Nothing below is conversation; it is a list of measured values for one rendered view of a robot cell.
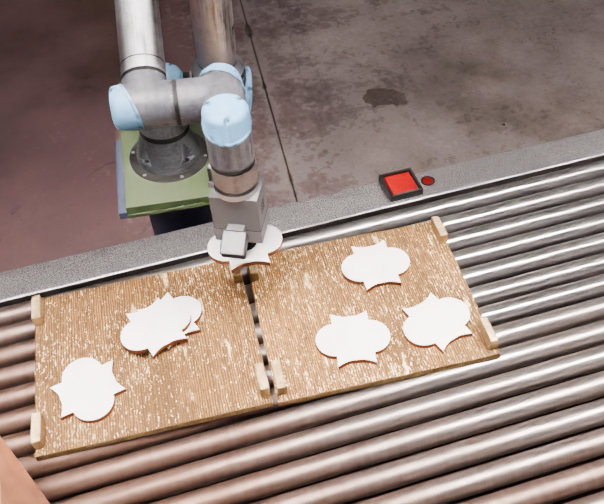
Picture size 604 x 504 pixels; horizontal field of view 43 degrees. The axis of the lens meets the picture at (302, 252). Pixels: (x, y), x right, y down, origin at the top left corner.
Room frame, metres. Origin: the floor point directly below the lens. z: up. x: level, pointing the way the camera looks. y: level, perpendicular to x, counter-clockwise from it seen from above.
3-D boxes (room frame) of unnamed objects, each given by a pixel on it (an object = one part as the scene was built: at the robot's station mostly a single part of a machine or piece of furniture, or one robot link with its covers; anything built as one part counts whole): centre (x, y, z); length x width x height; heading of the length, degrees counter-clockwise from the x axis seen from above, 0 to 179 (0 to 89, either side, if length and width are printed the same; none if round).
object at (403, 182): (1.24, -0.23, 0.92); 0.06 x 0.06 x 0.01; 13
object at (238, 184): (0.95, 0.10, 1.25); 0.08 x 0.08 x 0.05
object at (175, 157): (1.42, 0.30, 0.96); 0.15 x 0.15 x 0.10
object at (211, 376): (0.84, 0.30, 0.93); 0.41 x 0.35 x 0.02; 100
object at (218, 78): (1.05, 0.13, 1.33); 0.11 x 0.11 x 0.08; 6
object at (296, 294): (0.90, -0.11, 0.93); 0.41 x 0.35 x 0.02; 99
